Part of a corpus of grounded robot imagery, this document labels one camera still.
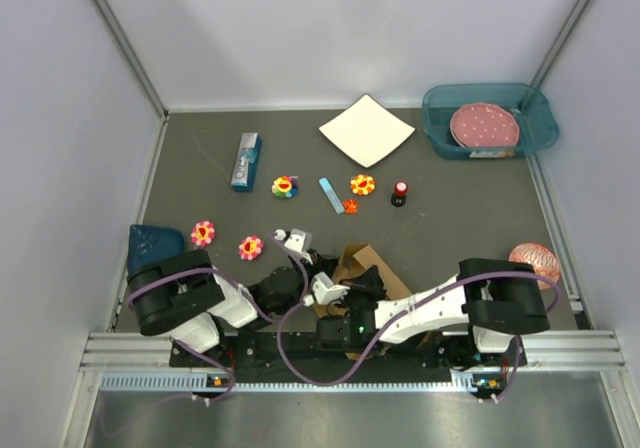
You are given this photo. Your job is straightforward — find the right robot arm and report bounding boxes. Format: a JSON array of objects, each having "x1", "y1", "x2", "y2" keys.
[{"x1": 303, "y1": 258, "x2": 550, "y2": 364}]

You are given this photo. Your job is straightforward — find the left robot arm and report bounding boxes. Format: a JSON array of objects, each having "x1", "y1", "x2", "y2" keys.
[{"x1": 127, "y1": 249, "x2": 338, "y2": 365}]

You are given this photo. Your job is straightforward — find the blue toothpaste box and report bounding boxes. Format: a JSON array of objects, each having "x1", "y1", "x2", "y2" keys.
[{"x1": 230, "y1": 132, "x2": 262, "y2": 193}]

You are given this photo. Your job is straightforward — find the orange red small toy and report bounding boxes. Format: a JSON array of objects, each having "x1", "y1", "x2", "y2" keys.
[{"x1": 343, "y1": 199, "x2": 359, "y2": 214}]

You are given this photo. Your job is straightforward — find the pink plush flower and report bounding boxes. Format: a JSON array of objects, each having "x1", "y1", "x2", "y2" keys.
[
  {"x1": 191, "y1": 220, "x2": 216, "y2": 248},
  {"x1": 238, "y1": 235, "x2": 264, "y2": 261}
]

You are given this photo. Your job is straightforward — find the light blue stick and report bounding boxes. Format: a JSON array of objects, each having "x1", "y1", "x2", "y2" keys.
[{"x1": 319, "y1": 177, "x2": 345, "y2": 214}]

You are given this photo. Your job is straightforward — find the rainbow plush flower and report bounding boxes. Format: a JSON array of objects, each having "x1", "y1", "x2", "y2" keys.
[{"x1": 271, "y1": 175, "x2": 298, "y2": 199}]

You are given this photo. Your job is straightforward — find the orange plush flower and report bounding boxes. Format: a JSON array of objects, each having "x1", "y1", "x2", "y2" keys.
[{"x1": 350, "y1": 174, "x2": 376, "y2": 196}]

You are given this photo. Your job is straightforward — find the red black stamp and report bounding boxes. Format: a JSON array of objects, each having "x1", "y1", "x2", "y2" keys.
[{"x1": 390, "y1": 181, "x2": 408, "y2": 207}]

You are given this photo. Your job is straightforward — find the white square plate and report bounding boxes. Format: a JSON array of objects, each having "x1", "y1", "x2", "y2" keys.
[{"x1": 319, "y1": 94, "x2": 415, "y2": 168}]

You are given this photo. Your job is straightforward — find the dark blue dish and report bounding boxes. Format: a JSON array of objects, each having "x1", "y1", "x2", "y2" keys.
[{"x1": 126, "y1": 224, "x2": 185, "y2": 275}]

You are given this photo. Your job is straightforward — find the pink patterned bowl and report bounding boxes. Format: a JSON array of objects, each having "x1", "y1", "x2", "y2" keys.
[{"x1": 508, "y1": 243, "x2": 561, "y2": 282}]

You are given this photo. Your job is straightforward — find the teal plastic bin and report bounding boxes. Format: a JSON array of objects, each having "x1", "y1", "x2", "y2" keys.
[{"x1": 422, "y1": 83, "x2": 559, "y2": 160}]

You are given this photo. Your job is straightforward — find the pink dotted plate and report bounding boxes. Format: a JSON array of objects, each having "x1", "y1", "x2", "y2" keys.
[{"x1": 449, "y1": 102, "x2": 520, "y2": 148}]

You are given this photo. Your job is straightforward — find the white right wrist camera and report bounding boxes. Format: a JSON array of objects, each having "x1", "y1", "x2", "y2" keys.
[{"x1": 302, "y1": 272, "x2": 349, "y2": 307}]

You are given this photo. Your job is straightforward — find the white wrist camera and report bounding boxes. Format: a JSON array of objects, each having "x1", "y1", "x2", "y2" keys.
[
  {"x1": 272, "y1": 228, "x2": 312, "y2": 257},
  {"x1": 302, "y1": 272, "x2": 349, "y2": 307}
]

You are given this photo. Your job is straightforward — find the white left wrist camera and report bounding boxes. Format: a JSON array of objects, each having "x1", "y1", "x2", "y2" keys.
[{"x1": 272, "y1": 228, "x2": 312, "y2": 257}]

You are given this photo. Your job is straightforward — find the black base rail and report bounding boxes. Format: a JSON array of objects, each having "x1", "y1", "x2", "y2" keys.
[{"x1": 168, "y1": 331, "x2": 526, "y2": 383}]

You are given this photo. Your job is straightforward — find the white cable duct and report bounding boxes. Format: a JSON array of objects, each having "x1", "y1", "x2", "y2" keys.
[{"x1": 100, "y1": 372, "x2": 499, "y2": 393}]

